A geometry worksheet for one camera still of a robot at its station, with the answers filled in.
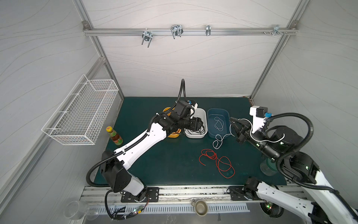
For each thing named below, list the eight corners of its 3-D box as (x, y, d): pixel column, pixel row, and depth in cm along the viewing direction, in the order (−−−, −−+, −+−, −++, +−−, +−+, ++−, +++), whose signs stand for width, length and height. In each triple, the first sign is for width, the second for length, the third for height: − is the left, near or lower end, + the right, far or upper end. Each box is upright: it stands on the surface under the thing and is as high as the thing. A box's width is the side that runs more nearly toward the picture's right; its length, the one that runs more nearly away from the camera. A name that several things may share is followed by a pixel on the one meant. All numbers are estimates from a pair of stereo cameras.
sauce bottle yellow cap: (116, 145, 93) (104, 132, 79) (118, 140, 96) (107, 126, 82) (121, 145, 93) (111, 132, 79) (123, 140, 96) (113, 126, 82)
